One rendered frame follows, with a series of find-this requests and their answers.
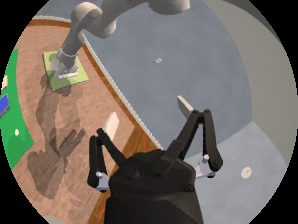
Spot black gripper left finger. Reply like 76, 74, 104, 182
87, 112, 140, 193

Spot green felt table cloth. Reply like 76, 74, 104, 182
0, 48, 34, 171

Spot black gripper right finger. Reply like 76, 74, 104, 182
153, 96, 223, 180

